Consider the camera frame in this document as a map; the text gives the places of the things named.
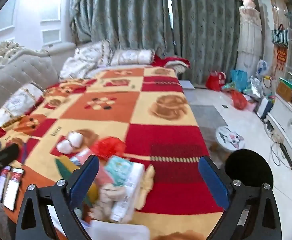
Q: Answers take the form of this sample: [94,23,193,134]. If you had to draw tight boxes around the grey floor rug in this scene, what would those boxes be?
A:
[188,104,228,141]

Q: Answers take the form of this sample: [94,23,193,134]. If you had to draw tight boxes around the green yellow wrapper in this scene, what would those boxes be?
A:
[55,156,99,207]

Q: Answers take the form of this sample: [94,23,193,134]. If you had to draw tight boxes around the lace covered standing air conditioner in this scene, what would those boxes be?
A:
[236,5,263,78]

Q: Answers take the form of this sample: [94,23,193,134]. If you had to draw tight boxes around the teal shopping bag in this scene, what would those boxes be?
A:
[230,69,248,92]

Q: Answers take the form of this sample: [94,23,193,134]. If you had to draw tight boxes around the red gift bag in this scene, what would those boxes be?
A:
[206,71,226,92]

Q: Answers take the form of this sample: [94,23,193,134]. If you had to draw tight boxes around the silver foil bag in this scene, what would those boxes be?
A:
[248,76,263,97]

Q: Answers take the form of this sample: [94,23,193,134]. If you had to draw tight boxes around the red plastic bag with contents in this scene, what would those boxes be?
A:
[230,90,248,111]

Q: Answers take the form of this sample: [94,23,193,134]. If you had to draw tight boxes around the beige cloth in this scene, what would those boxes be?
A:
[90,184,127,222]

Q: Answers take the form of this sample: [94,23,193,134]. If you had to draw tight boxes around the white paper sheet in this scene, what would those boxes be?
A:
[85,219,150,240]

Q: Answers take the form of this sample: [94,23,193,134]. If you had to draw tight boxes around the striped tote bag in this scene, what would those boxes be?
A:
[271,24,289,47]

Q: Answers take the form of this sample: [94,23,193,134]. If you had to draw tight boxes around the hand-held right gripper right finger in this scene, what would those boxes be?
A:
[199,156,278,240]

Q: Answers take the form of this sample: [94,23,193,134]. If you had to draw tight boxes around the white power strip with cables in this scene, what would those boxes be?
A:
[268,126,292,168]

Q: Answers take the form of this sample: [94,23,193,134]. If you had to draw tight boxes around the grey green patterned curtain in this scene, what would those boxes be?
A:
[70,0,239,88]

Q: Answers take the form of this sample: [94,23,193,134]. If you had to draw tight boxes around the cat print round stool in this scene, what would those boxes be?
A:
[216,126,245,153]

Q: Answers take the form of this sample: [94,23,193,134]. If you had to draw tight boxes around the white patterned roll cushion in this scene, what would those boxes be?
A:
[0,82,47,131]

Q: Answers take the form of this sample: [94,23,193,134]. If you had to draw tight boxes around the red orange checked printed blanket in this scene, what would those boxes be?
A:
[0,66,227,240]

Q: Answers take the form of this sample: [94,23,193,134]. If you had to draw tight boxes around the navy white paper bag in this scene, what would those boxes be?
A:
[257,97,274,119]

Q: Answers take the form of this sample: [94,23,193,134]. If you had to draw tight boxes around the grey flat box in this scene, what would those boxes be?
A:
[179,80,195,91]

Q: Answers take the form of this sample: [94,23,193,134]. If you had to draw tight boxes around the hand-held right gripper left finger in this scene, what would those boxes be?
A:
[15,155,100,240]

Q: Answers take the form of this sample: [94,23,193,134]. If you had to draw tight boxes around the green print tissue packet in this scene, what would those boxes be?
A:
[103,155,134,181]

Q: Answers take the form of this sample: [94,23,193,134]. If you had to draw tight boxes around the white shopping bag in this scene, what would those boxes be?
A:
[262,76,274,96]

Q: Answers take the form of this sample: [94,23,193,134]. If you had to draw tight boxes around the folded red blanket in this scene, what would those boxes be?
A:
[153,54,190,73]

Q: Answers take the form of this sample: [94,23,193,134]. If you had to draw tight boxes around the white patterned square cushion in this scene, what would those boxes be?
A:
[75,41,113,68]

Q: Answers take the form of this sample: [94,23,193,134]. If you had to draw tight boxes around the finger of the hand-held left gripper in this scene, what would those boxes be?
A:
[0,139,20,172]

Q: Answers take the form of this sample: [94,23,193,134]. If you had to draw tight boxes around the beige tufted sofa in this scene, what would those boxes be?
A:
[0,41,61,137]

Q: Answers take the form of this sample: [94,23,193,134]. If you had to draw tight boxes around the white patterned long cushion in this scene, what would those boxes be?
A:
[110,49,157,67]

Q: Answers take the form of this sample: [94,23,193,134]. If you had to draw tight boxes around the small red hanging decoration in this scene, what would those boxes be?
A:
[276,46,288,63]

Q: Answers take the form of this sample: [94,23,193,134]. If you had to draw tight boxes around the black smartphone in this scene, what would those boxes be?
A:
[2,168,25,212]
[0,165,12,203]

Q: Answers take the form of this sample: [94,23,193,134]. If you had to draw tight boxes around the pale yellow paper napkin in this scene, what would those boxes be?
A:
[138,164,157,210]

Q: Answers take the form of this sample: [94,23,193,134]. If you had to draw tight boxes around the black round trash bin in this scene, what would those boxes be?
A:
[225,149,274,198]

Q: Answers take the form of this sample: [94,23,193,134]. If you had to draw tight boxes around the white television cabinet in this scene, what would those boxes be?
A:
[257,94,292,182]

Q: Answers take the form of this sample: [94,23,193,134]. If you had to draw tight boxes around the white cardboard box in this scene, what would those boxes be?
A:
[110,162,145,224]

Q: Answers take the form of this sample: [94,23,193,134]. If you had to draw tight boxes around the white blue striped box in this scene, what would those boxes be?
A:
[70,147,92,166]

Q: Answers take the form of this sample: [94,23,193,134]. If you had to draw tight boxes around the white blue plastic bag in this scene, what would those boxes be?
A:
[256,60,269,77]

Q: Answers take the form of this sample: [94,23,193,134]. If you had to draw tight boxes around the white socks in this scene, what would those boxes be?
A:
[66,131,84,148]

